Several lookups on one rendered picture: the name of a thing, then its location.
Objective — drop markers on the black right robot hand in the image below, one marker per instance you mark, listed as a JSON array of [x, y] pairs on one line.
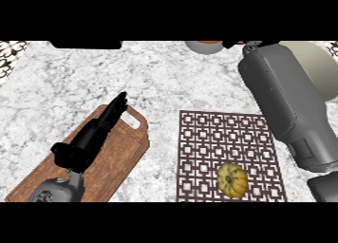
[[232, 43]]

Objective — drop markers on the grey cup with orange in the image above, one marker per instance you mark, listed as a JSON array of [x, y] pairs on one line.
[[204, 46]]

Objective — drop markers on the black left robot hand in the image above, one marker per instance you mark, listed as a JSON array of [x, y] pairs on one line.
[[89, 142]]

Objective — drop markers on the brown patterned placemat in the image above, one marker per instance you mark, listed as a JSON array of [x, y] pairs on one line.
[[213, 139]]

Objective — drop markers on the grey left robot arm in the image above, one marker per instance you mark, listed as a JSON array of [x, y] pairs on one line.
[[59, 189]]

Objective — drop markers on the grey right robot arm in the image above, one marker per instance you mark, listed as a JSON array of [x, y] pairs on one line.
[[288, 107]]

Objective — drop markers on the pale beige bowl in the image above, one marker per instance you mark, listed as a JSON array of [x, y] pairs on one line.
[[324, 68]]

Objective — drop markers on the brown wooden cutting board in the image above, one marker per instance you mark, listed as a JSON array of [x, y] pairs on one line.
[[115, 158]]

